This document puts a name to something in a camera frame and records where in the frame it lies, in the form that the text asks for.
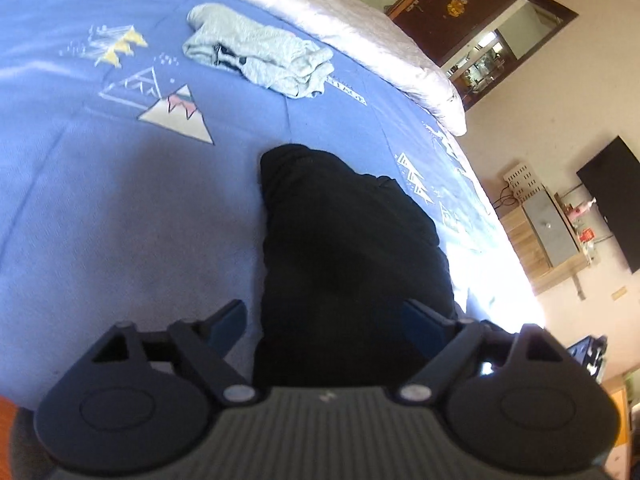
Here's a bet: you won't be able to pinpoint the wooden television cabinet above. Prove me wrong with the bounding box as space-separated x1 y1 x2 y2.
497 187 602 302

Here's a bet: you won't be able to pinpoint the black wall television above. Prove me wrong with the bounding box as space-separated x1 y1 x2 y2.
576 135 640 275

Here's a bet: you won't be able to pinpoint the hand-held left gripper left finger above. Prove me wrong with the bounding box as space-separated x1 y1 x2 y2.
89 300 259 406

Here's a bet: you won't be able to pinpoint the black cable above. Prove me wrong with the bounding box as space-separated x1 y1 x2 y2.
492 181 517 209

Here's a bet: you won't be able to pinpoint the light grey pants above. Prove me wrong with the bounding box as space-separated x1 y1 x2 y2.
181 3 335 99

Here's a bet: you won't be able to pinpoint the blue printed bedsheet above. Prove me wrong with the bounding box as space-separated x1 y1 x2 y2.
0 0 547 411

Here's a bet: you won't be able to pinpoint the black open case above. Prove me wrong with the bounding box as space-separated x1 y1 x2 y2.
566 335 609 382

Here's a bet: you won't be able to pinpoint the light wooden furniture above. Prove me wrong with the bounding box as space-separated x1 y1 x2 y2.
600 371 640 463

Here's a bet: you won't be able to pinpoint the black pants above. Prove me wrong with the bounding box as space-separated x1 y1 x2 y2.
252 143 469 391

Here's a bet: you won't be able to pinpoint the white perforated box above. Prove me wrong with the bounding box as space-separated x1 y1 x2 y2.
502 161 544 202

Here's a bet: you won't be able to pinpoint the pale pink quilt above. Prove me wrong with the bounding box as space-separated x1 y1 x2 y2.
145 0 468 137

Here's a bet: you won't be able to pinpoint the grey metal box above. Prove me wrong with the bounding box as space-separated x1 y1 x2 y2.
521 189 582 269

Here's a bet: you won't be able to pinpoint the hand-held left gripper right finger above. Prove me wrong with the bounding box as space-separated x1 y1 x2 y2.
397 299 572 404

